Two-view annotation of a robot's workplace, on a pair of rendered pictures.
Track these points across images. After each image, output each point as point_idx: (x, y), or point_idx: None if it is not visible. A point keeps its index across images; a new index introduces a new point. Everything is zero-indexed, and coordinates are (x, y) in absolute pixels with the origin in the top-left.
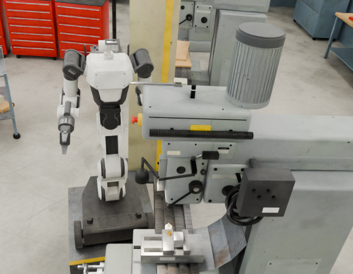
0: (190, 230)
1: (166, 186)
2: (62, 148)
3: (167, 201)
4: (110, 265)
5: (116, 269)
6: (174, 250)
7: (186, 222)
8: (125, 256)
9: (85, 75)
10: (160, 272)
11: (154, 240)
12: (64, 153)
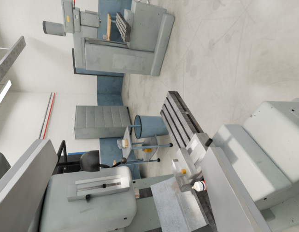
0: (202, 204)
1: (103, 171)
2: (230, 199)
3: (126, 166)
4: (281, 127)
5: (269, 127)
6: None
7: (210, 217)
8: (277, 152)
9: None
10: (192, 136)
11: (197, 159)
12: (204, 161)
